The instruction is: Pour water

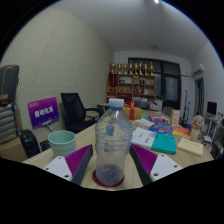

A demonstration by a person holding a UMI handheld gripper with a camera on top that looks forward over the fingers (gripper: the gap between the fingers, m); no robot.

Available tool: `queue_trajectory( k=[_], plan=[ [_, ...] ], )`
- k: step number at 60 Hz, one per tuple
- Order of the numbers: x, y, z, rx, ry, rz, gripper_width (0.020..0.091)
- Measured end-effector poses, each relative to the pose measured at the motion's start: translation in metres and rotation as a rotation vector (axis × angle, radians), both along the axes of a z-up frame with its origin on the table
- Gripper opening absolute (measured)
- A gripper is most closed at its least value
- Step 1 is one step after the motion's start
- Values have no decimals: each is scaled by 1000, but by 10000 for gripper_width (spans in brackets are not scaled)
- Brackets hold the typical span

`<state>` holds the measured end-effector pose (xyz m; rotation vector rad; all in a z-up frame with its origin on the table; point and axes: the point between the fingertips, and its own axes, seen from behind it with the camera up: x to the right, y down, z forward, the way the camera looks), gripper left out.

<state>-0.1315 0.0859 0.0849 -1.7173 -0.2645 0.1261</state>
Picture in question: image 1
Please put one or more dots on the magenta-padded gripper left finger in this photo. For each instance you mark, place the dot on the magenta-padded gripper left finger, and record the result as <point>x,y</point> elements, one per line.
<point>75,160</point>

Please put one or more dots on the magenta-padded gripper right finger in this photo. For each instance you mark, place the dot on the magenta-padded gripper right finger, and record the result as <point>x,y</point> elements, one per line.
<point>150,161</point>

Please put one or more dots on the clear plastic water bottle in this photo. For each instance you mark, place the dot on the clear plastic water bottle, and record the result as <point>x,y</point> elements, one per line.
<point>113,143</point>

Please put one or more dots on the pale green cup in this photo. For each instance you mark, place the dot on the pale green cup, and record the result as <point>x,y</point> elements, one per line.
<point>62,142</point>

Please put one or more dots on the teal book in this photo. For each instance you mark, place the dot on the teal book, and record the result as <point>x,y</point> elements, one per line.
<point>164,143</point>

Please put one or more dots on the white book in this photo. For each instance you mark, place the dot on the white book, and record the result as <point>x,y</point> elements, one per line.
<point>144,137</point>

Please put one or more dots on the flat round red coaster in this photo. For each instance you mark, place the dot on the flat round red coaster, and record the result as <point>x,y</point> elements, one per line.
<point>96,181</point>

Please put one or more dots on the blue colourful book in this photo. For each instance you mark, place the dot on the blue colourful book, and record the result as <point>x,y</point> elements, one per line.
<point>161,128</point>

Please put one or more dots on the pale yellow book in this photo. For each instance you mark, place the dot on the pale yellow book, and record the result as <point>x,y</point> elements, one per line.
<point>190,146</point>

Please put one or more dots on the pink purple box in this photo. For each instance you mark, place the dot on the pink purple box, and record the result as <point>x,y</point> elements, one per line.
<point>158,118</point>

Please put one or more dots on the orange book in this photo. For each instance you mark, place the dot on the orange book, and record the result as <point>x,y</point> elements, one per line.
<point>181,130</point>

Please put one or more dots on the black office chair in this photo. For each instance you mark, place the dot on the black office chair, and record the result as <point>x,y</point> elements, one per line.
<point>75,113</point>

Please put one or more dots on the standing orange box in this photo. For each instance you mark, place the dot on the standing orange box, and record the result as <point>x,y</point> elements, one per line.
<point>175,117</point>

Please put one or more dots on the yellow gift box red ribbon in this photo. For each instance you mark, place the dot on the yellow gift box red ribbon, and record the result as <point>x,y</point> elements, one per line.
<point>133,111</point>

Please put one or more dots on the purple sign board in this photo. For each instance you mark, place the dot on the purple sign board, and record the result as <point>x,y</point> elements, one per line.
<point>43,112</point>

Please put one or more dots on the pink flower pot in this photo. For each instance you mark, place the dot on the pink flower pot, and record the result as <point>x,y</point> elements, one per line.
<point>197,126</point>

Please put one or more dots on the wooden shelf unit with trophies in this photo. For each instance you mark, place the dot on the wooden shelf unit with trophies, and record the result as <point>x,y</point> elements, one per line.
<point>131,83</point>

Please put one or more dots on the computer monitor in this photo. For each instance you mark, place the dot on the computer monitor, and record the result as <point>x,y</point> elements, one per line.
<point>211,108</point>

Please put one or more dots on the grey black bag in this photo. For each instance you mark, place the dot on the grey black bag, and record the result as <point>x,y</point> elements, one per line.
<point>7,103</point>

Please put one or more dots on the white air conditioner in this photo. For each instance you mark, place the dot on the white air conditioner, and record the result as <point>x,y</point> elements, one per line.
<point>198,69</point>

